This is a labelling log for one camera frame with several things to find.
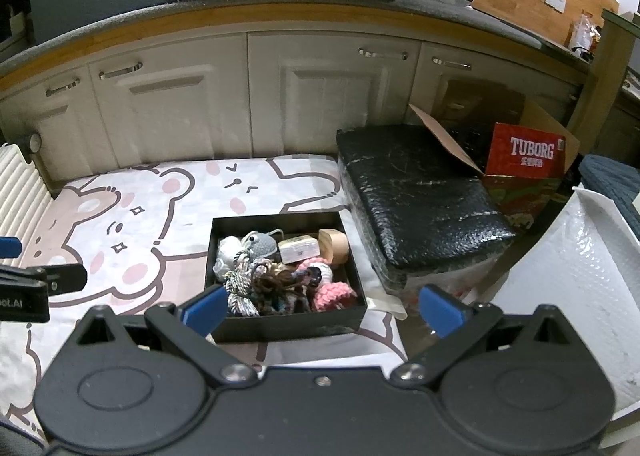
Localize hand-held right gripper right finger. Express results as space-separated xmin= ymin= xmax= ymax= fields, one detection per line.
xmin=389 ymin=285 xmax=583 ymax=387

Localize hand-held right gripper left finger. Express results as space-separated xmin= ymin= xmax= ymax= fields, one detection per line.
xmin=65 ymin=285 xmax=256 ymax=387

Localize striped rope bundle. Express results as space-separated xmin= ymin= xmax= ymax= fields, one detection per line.
xmin=222 ymin=261 xmax=266 ymax=318

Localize white yarn ball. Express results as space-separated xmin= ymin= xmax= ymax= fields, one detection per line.
xmin=215 ymin=235 xmax=246 ymax=283

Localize dark yarn bundle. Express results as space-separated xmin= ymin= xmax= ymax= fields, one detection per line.
xmin=250 ymin=263 xmax=326 ymax=315

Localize grey crochet toy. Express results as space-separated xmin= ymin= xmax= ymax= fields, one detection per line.
xmin=242 ymin=230 xmax=279 ymax=260

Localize black cardboard box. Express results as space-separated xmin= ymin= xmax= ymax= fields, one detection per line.
xmin=205 ymin=209 xmax=369 ymax=343

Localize pink crochet doll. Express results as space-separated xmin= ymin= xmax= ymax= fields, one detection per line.
xmin=295 ymin=258 xmax=359 ymax=313

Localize oval wooden box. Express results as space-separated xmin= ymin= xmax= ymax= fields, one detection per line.
xmin=317 ymin=229 xmax=350 ymax=266

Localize white ribbed suitcase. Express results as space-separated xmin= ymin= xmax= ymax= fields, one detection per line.
xmin=0 ymin=141 xmax=54 ymax=238

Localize printed bear blanket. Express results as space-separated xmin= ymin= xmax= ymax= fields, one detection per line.
xmin=0 ymin=153 xmax=407 ymax=438

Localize cream cabinet door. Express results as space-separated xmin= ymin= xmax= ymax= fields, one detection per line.
xmin=87 ymin=34 xmax=252 ymax=168
xmin=247 ymin=34 xmax=422 ymax=158
xmin=0 ymin=65 xmax=94 ymax=178
xmin=415 ymin=43 xmax=587 ymax=127

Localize black bubble-wrapped package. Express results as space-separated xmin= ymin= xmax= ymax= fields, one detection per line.
xmin=335 ymin=125 xmax=517 ymax=293

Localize white bubble mailer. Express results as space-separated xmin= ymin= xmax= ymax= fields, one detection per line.
xmin=479 ymin=185 xmax=640 ymax=439

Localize red carton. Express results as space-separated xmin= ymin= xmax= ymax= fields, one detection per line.
xmin=482 ymin=121 xmax=567 ymax=233

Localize dark grey knitted cloth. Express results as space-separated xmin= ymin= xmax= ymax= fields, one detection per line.
xmin=579 ymin=154 xmax=640 ymax=233

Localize snack packets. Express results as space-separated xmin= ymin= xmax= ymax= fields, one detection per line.
xmin=565 ymin=10 xmax=601 ymax=55

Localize grey countertop with wooden edge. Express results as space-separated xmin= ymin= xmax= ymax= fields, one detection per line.
xmin=0 ymin=0 xmax=597 ymax=88

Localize olive wooden post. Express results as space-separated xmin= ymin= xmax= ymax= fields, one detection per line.
xmin=571 ymin=9 xmax=640 ymax=163

